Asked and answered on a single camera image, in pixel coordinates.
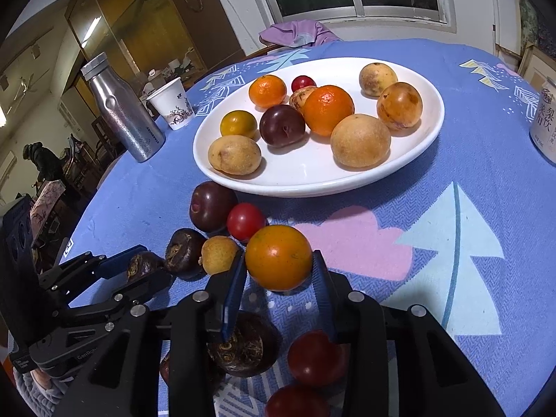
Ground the orange tomato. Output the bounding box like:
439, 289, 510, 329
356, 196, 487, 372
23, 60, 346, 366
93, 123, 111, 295
245, 225, 313, 292

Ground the tan oblong fruit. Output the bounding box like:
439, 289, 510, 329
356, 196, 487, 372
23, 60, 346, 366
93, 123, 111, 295
207, 134, 262, 176

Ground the wooden glass cabinet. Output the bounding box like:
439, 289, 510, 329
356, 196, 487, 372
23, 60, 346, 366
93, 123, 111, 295
65, 0, 245, 91

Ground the small red cherry tomato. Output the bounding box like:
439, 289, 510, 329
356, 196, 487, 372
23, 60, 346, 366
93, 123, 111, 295
291, 75, 316, 92

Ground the silver metal bottle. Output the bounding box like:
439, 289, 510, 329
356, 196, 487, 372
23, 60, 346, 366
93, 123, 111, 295
81, 52, 166, 163

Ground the small orange mandarin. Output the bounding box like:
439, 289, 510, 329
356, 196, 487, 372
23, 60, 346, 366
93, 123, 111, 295
248, 74, 287, 109

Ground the white oval plate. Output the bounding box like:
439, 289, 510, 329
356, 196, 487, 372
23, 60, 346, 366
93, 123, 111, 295
193, 57, 445, 197

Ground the dark red plum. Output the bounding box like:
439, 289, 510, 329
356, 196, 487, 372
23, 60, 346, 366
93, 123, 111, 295
189, 181, 238, 234
259, 105, 305, 148

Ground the purple cloth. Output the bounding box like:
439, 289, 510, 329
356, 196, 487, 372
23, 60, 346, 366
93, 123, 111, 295
259, 20, 340, 48

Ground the speckled brown passion fruit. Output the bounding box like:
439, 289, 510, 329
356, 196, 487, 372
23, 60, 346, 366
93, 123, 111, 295
288, 86, 317, 114

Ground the yellow-green tomato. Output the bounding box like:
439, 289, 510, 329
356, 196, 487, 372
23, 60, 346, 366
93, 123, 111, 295
220, 110, 258, 139

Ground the tan round fruit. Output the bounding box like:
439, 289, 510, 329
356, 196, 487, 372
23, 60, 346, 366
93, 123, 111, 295
359, 62, 398, 98

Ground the small yellow-brown fruit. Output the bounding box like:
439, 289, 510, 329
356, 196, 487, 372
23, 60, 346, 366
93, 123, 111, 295
201, 235, 239, 276

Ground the blue patterned tablecloth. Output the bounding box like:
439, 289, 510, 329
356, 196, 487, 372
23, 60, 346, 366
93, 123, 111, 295
63, 40, 555, 416

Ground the white paper cup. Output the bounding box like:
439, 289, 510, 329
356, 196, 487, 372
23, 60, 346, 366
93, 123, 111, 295
147, 78, 195, 131

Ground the dark mangosteen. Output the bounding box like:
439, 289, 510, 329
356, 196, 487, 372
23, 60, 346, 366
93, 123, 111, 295
159, 352, 171, 385
207, 311, 282, 377
126, 251, 165, 283
165, 228, 207, 281

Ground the orange round fruit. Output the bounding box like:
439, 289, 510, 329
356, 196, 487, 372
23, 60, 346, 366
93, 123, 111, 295
377, 82, 423, 131

